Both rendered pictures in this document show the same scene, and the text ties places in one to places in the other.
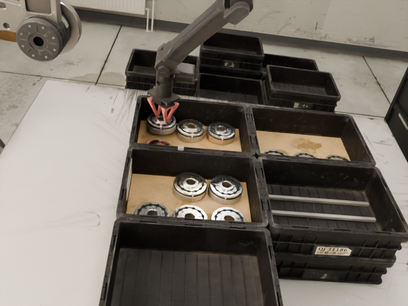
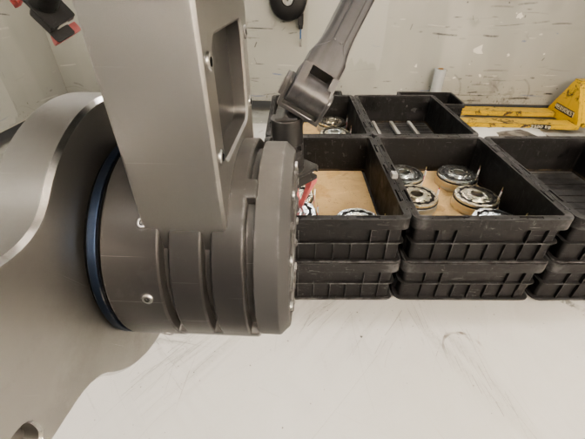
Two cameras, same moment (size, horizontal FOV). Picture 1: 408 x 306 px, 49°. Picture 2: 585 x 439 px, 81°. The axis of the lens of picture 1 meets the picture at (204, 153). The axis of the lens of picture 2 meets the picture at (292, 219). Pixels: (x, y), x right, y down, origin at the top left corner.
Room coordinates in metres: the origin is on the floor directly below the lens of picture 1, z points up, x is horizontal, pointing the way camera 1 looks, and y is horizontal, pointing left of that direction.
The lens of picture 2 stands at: (1.22, 0.76, 1.29)
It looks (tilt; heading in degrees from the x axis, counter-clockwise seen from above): 36 degrees down; 277
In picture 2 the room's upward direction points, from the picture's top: straight up
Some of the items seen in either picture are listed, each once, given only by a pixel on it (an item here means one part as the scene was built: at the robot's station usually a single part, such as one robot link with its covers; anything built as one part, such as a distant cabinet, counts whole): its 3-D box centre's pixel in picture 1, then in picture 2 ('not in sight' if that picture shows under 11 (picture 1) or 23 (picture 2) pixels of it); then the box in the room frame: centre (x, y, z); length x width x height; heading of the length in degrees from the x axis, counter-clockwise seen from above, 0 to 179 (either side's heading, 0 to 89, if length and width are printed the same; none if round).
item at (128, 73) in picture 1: (161, 97); not in sight; (2.27, 0.30, 0.37); 0.40 x 0.30 x 0.45; 94
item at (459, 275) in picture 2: not in sight; (436, 228); (0.94, 0.02, 0.76); 0.40 x 0.30 x 0.12; 97
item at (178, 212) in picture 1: (189, 218); (476, 196); (0.87, 0.01, 0.86); 0.10 x 0.10 x 0.01
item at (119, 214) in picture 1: (192, 186); (453, 173); (0.94, 0.02, 0.92); 0.40 x 0.30 x 0.02; 97
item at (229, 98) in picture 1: (226, 112); not in sight; (2.31, -0.10, 0.31); 0.40 x 0.30 x 0.34; 94
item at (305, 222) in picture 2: (192, 125); (324, 173); (1.24, 0.05, 0.92); 0.40 x 0.30 x 0.02; 97
